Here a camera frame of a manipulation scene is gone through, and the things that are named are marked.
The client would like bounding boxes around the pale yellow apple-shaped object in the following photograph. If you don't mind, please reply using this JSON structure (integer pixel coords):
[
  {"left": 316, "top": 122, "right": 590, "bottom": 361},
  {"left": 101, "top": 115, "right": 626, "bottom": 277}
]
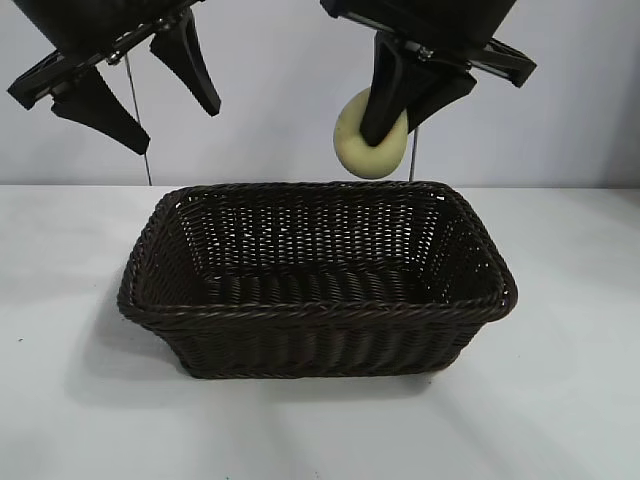
[{"left": 333, "top": 88, "right": 417, "bottom": 178}]

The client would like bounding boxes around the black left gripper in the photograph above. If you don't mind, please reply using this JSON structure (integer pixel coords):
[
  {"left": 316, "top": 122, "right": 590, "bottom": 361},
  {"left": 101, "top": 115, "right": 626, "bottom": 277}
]
[{"left": 6, "top": 0, "right": 223, "bottom": 155}]

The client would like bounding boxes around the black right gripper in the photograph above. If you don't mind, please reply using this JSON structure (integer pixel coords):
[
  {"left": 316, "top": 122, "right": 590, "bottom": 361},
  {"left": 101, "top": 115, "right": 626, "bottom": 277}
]
[{"left": 319, "top": 0, "right": 538, "bottom": 149}]

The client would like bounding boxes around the dark brown woven basket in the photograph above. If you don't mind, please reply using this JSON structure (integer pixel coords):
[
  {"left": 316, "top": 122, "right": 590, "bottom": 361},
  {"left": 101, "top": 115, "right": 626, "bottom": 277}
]
[{"left": 115, "top": 180, "right": 519, "bottom": 380}]

